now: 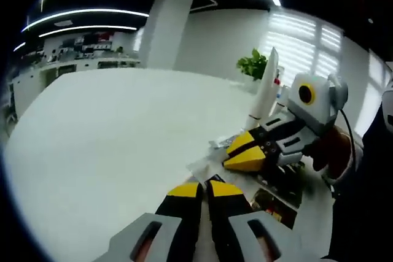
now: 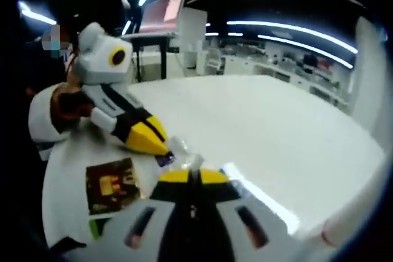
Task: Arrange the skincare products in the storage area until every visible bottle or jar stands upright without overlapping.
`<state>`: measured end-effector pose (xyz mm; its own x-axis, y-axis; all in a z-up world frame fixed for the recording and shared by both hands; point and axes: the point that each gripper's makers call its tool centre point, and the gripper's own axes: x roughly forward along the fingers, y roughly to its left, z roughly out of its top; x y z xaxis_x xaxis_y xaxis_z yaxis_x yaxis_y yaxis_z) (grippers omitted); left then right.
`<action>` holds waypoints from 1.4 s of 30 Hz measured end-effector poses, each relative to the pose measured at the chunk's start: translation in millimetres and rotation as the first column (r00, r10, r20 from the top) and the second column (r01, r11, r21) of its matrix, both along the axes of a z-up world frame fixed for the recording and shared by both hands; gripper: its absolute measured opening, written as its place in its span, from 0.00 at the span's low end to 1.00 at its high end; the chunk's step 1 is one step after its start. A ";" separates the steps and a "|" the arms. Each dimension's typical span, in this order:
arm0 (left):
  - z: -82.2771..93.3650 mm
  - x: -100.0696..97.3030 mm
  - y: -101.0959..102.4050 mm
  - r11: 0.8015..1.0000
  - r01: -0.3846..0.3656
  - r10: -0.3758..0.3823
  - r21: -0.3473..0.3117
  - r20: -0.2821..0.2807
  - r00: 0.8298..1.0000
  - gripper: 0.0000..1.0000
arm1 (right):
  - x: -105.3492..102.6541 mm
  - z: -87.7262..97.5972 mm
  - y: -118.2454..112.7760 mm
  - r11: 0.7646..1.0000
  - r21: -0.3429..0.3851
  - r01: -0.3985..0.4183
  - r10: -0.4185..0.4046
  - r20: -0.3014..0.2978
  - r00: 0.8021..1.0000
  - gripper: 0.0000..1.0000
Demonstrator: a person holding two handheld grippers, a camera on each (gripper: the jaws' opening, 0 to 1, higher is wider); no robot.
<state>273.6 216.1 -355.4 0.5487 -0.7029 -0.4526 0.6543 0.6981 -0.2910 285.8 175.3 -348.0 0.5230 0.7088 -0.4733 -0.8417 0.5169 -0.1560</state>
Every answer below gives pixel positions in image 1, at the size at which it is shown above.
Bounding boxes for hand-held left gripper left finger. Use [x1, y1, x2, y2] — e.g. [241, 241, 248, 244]
[99, 181, 204, 262]

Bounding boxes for white skincare bottle red collar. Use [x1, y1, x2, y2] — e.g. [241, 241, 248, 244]
[274, 65, 285, 90]

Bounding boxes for white lab counter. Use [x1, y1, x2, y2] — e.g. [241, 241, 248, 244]
[9, 50, 142, 115]

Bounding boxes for white skincare bottle red label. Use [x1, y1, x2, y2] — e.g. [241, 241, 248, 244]
[270, 87, 291, 117]

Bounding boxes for ceiling light strip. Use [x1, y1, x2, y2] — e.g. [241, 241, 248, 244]
[38, 25, 138, 39]
[21, 9, 150, 33]

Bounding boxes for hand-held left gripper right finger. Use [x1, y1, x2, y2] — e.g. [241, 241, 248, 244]
[206, 179, 300, 262]

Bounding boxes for potted green plant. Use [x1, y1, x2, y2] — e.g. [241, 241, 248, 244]
[235, 47, 268, 80]

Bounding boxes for green black skincare sachet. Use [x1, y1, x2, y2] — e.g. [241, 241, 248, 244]
[257, 163, 308, 207]

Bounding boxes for tall white skincare tube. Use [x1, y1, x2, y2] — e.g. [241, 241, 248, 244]
[246, 46, 279, 130]

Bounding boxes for window blinds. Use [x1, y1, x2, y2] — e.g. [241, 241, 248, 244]
[365, 50, 392, 115]
[267, 13, 343, 91]

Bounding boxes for white square column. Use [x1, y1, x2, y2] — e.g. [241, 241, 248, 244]
[146, 0, 194, 71]

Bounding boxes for white chest device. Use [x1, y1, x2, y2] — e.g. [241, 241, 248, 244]
[380, 77, 393, 134]

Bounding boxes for person's right hand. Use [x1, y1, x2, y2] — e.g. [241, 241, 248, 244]
[306, 125, 352, 172]

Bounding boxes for silver skincare sachet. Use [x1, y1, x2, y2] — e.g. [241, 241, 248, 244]
[208, 134, 246, 151]

